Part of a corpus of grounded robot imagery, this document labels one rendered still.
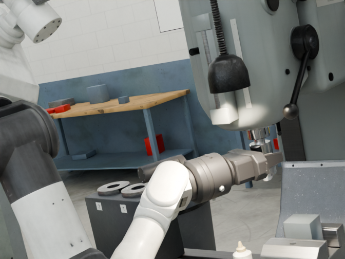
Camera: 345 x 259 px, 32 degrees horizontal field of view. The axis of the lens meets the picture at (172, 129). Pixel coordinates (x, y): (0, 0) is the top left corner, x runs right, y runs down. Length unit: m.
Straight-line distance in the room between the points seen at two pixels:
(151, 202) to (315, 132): 0.67
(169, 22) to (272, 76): 5.48
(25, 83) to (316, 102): 0.81
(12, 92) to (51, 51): 6.87
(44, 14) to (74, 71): 6.63
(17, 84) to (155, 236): 0.36
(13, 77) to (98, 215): 0.65
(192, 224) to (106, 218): 1.59
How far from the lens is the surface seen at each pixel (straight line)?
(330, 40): 1.34
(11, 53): 1.13
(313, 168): 1.64
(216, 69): 1.03
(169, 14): 6.59
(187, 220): 3.14
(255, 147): 1.25
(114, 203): 1.55
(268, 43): 1.15
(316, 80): 1.29
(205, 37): 1.13
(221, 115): 1.14
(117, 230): 1.58
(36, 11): 1.07
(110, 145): 7.54
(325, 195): 1.62
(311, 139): 1.64
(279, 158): 1.26
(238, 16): 1.14
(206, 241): 3.25
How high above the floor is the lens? 1.53
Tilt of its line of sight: 9 degrees down
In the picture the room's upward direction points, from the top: 12 degrees counter-clockwise
